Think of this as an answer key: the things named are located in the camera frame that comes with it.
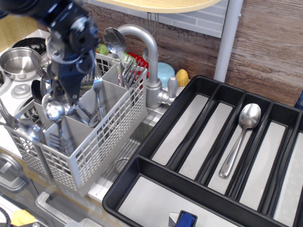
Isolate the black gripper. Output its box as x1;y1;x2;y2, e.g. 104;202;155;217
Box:
46;51;95;107

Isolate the big steel spoon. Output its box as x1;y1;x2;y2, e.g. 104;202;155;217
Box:
42;94;69;155

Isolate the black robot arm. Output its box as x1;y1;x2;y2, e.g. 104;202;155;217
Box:
0;0;99;106

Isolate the upright steel spoon at back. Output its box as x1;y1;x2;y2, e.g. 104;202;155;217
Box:
103;27;126;87

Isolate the black plastic spoon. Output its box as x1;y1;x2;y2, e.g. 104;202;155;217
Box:
31;79;47;104

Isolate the small steel spoon front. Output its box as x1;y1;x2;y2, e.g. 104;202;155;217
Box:
19;119;46;144

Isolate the grey plastic cutlery basket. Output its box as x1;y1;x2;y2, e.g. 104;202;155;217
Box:
8;55;147;196

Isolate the steel spoon in tray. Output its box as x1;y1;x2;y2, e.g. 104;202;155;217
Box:
218;103;261;179

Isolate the black cutlery tray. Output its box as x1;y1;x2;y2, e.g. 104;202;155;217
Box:
102;76;303;227

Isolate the green toy vegetable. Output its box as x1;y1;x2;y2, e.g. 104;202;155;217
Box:
96;44;109;55

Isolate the black stove burner coil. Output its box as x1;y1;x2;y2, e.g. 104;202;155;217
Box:
12;37;46;55

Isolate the steel fork centre compartment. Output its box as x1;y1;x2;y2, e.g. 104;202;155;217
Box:
93;79;104;120

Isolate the steel pot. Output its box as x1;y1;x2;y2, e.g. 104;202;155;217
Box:
0;47;48;81

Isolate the grey stove knob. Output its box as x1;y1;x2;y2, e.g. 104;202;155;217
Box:
11;84;31;99

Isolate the steel fork by faucet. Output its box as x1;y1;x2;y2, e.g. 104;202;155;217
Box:
121;59;146;89

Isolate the red toy item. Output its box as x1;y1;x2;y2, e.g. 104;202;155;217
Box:
127;52;149;69

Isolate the steel fork front left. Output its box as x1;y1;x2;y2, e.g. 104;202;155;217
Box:
0;100;25;129

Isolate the light wooden shelf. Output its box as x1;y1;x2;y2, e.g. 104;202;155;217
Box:
96;0;220;13

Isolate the grey metal faucet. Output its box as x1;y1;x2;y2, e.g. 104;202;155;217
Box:
117;24;178;108

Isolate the light blue bowl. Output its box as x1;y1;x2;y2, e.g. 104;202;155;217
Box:
158;62;175;83

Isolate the steel sink basin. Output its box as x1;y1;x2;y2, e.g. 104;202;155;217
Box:
88;105;168;203

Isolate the yellow toy corn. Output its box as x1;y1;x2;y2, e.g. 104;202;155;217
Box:
175;69;189;87

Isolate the yellow object bottom left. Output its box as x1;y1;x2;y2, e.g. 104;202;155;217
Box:
11;210;36;227

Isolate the hanging wire utensil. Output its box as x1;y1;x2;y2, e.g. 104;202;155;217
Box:
147;12;159;40

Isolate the grey metal post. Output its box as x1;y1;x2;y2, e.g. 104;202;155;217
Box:
214;0;243;82

